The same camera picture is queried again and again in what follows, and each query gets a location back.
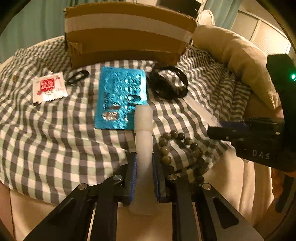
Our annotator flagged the dark bead bracelet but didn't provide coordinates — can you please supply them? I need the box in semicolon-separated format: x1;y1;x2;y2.
158;130;208;186

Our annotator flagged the translucent white tube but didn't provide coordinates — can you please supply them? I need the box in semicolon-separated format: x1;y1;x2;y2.
129;105;157;216

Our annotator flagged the black dryer nozzle ring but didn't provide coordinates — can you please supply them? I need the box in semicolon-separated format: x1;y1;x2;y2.
147;65;189;100

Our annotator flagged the blue blister pill pack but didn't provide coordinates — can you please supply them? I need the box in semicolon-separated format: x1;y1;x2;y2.
94;67;147;130

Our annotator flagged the person's right hand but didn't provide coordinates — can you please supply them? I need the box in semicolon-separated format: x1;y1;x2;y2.
270;106;296;200

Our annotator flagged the grey white checkered cloth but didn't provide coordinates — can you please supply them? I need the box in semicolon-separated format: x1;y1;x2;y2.
1;37;251;204

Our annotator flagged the beige pillow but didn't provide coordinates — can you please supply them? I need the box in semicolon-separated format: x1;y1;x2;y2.
193;25;281;110

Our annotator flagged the red white sachet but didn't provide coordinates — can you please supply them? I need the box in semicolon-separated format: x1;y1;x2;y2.
32;72;68;104

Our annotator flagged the teal right curtain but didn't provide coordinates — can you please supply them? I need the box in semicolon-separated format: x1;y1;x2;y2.
205;0;242;30

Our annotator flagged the teal curtain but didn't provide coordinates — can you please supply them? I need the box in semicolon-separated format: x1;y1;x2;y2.
0;0;77;63
205;0;242;30

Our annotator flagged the black hair clip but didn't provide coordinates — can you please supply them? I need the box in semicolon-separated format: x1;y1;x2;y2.
66;70;90;86

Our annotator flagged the white oval mirror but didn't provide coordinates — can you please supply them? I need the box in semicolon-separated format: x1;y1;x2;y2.
197;9;215;25

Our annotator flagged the brown cardboard box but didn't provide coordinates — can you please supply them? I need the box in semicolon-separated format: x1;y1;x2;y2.
64;2;197;69

